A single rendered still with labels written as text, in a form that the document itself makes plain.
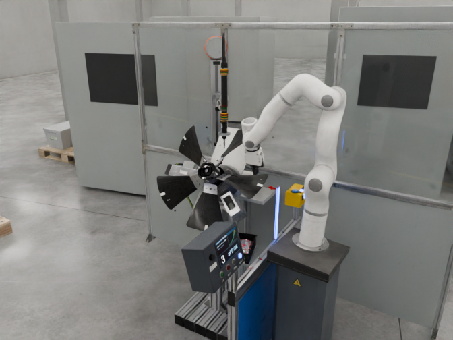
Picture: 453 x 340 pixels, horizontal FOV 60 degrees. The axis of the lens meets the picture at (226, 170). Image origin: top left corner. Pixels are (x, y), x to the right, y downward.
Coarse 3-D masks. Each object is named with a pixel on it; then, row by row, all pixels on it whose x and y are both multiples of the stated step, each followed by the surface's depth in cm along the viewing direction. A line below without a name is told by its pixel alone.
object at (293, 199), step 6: (294, 186) 249; (300, 186) 249; (288, 192) 240; (294, 192) 239; (288, 198) 241; (294, 198) 239; (300, 198) 237; (288, 204) 243; (294, 204) 241; (300, 204) 239
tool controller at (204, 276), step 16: (224, 224) 166; (192, 240) 157; (208, 240) 153; (224, 240) 158; (192, 256) 150; (208, 256) 149; (192, 272) 153; (208, 272) 148; (224, 272) 157; (192, 288) 155; (208, 288) 151
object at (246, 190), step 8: (232, 176) 233; (240, 176) 232; (248, 176) 231; (256, 176) 230; (264, 176) 228; (232, 184) 224; (240, 184) 224; (248, 184) 223; (256, 184) 222; (248, 192) 218; (256, 192) 217
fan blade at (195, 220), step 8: (200, 200) 229; (208, 200) 231; (216, 200) 233; (200, 208) 228; (208, 208) 229; (216, 208) 231; (192, 216) 226; (200, 216) 226; (208, 216) 227; (216, 216) 229; (192, 224) 225; (200, 224) 225; (208, 224) 226
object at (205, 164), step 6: (204, 162) 236; (210, 162) 234; (198, 168) 236; (204, 168) 234; (210, 168) 232; (216, 168) 233; (198, 174) 234; (204, 174) 233; (210, 174) 232; (204, 180) 232; (210, 180) 232; (216, 180) 235
